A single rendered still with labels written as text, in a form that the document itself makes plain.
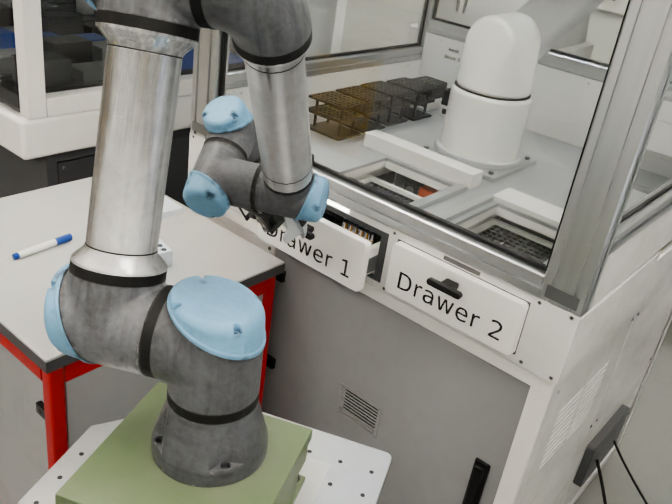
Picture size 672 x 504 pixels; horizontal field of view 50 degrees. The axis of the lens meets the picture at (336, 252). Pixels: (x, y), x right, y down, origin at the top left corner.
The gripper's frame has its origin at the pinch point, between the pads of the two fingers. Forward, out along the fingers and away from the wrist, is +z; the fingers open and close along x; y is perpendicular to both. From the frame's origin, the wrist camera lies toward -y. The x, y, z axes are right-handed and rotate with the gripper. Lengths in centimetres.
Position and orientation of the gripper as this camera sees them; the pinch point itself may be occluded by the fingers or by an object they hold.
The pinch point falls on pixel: (296, 227)
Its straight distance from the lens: 144.8
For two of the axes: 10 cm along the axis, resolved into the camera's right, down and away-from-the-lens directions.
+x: 7.5, 3.9, -5.3
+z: 2.6, 5.6, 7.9
